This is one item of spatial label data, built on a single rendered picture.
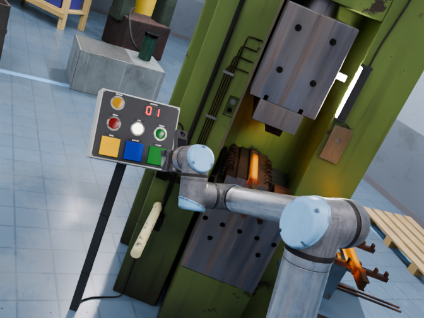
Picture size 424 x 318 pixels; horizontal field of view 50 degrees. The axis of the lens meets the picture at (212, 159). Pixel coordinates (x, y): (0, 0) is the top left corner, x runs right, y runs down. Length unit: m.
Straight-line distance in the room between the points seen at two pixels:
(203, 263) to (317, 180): 0.68
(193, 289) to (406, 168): 4.19
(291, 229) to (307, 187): 1.23
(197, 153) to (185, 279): 0.98
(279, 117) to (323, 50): 0.33
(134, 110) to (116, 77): 3.46
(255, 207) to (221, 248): 0.82
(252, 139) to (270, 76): 0.65
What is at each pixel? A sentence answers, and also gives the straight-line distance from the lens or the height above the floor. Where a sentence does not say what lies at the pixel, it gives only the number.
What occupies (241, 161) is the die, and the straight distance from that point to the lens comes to 2.25.
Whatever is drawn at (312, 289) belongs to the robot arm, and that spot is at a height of 1.25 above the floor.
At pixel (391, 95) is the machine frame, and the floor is 1.56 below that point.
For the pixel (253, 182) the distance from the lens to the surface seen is 2.03.
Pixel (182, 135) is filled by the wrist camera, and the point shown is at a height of 1.20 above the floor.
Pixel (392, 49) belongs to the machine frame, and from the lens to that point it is 2.12.
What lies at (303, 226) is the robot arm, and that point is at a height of 1.37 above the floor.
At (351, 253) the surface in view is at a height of 0.96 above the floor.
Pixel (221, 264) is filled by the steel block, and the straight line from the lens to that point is 2.23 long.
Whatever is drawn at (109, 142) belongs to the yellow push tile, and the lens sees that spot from 1.85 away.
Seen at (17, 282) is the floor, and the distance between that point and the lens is 2.64.
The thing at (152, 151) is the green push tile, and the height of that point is 1.02.
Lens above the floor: 1.79
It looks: 22 degrees down
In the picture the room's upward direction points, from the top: 23 degrees clockwise
